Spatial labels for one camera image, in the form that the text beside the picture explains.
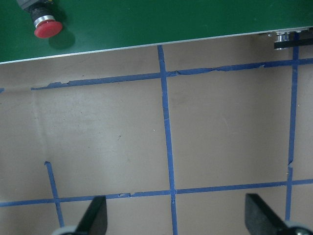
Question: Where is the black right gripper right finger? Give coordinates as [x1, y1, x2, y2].
[245, 193, 293, 235]

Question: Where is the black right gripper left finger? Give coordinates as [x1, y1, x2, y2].
[74, 196, 108, 235]

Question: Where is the red push button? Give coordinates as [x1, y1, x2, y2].
[17, 0, 63, 39]

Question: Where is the brown paper table cover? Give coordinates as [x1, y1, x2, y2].
[0, 35, 313, 235]

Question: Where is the conveyor drive belt pulley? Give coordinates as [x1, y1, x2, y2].
[269, 28, 313, 50]

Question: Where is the green conveyor belt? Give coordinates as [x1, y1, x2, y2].
[0, 0, 313, 64]

